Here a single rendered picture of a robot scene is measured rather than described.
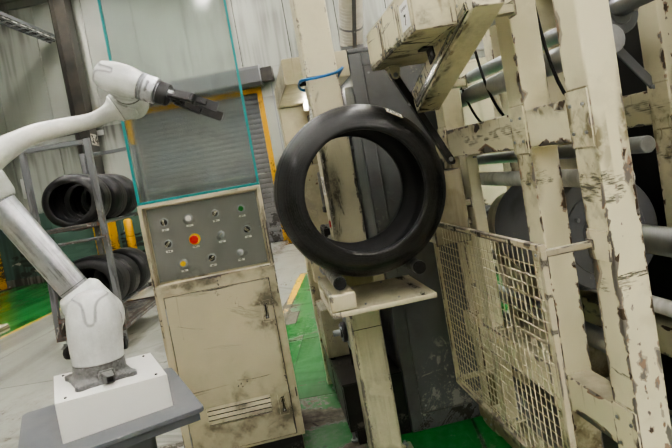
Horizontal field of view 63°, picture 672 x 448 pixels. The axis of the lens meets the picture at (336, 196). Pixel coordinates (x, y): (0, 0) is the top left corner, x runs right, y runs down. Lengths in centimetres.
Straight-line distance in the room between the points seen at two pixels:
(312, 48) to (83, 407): 147
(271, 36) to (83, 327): 995
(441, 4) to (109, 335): 142
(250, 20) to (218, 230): 923
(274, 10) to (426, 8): 993
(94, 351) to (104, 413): 18
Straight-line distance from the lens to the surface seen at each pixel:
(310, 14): 229
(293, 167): 181
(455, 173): 225
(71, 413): 185
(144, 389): 185
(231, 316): 261
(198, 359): 267
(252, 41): 1151
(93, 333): 187
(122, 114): 207
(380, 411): 243
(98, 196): 527
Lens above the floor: 129
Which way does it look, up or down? 3 degrees down
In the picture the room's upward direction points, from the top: 10 degrees counter-clockwise
